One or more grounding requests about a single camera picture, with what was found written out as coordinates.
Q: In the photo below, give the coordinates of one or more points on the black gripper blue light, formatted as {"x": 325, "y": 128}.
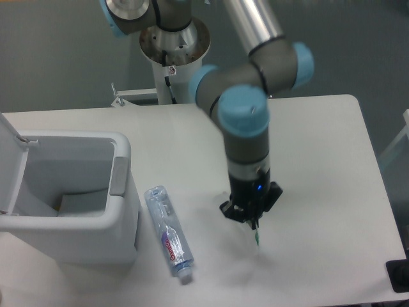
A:
{"x": 253, "y": 197}

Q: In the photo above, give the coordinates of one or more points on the white plastic wrapper bag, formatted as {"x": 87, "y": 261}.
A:
{"x": 249, "y": 239}

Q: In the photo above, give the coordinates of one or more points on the crushed clear plastic water bottle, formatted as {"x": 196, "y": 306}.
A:
{"x": 169, "y": 232}

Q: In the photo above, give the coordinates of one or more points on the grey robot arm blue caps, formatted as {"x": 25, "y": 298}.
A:
{"x": 234, "y": 99}

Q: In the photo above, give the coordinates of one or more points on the white open trash can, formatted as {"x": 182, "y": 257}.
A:
{"x": 70, "y": 194}

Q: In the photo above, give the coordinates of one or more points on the black device at table edge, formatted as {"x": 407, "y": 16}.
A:
{"x": 398, "y": 275}

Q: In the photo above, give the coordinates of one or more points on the glass white furniture at right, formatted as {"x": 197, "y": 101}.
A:
{"x": 395, "y": 147}

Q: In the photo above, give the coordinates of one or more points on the white pedestal base frame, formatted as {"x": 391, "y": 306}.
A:
{"x": 140, "y": 97}

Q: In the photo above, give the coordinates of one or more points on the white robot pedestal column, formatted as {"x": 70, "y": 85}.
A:
{"x": 175, "y": 57}

